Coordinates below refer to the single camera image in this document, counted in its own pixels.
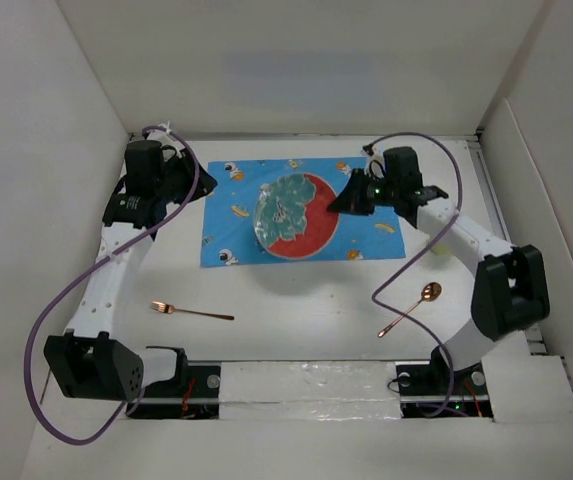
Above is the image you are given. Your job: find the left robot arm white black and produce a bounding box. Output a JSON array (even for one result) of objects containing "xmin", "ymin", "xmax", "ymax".
[{"xmin": 44, "ymin": 124, "xmax": 217, "ymax": 403}]

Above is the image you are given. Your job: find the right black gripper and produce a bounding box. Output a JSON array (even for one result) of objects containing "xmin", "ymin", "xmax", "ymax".
[{"xmin": 327, "ymin": 168, "xmax": 399, "ymax": 216}]

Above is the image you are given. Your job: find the copper fork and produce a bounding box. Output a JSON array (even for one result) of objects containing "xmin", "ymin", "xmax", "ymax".
[{"xmin": 149, "ymin": 301, "xmax": 235, "ymax": 321}]

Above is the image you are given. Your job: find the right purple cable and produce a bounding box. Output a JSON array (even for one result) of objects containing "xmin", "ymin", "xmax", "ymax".
[{"xmin": 365, "ymin": 131, "xmax": 465, "ymax": 419}]

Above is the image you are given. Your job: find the blue space print cloth placemat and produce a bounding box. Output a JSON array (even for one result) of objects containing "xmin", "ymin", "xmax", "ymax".
[{"xmin": 200, "ymin": 157, "xmax": 405, "ymax": 267}]

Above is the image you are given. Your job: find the red and teal plate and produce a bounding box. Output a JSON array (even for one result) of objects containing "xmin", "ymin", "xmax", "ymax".
[{"xmin": 252, "ymin": 173, "xmax": 339, "ymax": 261}]

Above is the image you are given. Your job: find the copper spoon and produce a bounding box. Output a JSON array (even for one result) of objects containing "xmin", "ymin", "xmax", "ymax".
[{"xmin": 377, "ymin": 282, "xmax": 442, "ymax": 338}]

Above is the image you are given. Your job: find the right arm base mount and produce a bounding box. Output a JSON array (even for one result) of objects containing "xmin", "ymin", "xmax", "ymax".
[{"xmin": 387, "ymin": 347, "xmax": 494, "ymax": 419}]

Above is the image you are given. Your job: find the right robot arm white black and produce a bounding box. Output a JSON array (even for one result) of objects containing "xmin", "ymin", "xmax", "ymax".
[{"xmin": 327, "ymin": 147, "xmax": 550, "ymax": 394}]

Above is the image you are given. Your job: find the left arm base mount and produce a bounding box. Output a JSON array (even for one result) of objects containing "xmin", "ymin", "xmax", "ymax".
[{"xmin": 125, "ymin": 363, "xmax": 222, "ymax": 420}]

